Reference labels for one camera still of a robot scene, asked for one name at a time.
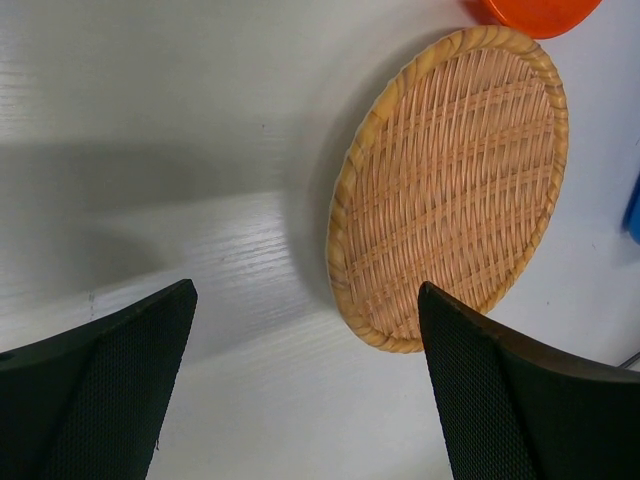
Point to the orange plastic plate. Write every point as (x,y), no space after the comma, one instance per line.
(540,19)

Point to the blue plastic bin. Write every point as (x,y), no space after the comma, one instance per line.
(630,206)

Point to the brown woven bamboo tray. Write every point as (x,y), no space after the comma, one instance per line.
(451,178)

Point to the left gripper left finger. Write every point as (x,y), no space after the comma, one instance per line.
(89,403)

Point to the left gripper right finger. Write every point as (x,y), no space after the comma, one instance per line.
(511,407)

